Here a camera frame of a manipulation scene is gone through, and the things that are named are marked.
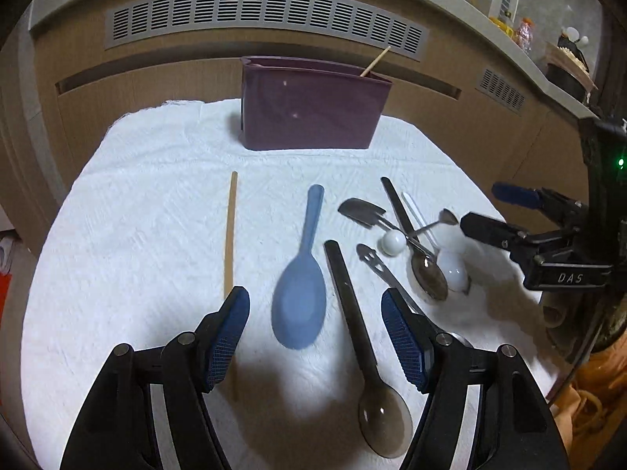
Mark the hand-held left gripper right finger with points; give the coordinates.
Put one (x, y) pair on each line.
(401, 338)

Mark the dark translucent plastic spoon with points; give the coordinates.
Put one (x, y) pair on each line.
(384, 421)

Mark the orange cloth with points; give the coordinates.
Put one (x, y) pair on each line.
(597, 401)

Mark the long grey vent grille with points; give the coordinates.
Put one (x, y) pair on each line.
(196, 29)

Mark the white towel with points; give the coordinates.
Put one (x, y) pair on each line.
(147, 205)

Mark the small grey vent grille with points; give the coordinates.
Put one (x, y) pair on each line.
(502, 89)

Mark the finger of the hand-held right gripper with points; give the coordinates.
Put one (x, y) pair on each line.
(490, 230)
(514, 193)

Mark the blue plastic rice paddle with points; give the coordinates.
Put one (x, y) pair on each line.
(299, 303)

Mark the small white ball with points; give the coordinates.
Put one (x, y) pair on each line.
(393, 244)

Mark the metal shovel-shaped spoon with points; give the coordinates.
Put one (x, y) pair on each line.
(360, 210)

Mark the small metal spoon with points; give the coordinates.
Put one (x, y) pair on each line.
(448, 217)

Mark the yellow container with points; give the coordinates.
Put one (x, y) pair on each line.
(502, 27)

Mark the clear bottle with orange cap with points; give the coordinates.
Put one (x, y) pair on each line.
(524, 34)

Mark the purple utensil holder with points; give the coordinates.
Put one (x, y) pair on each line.
(308, 107)

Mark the wooden chopstick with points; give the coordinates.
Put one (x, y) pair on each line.
(374, 62)
(230, 235)

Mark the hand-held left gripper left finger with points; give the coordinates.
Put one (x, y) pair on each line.
(230, 333)

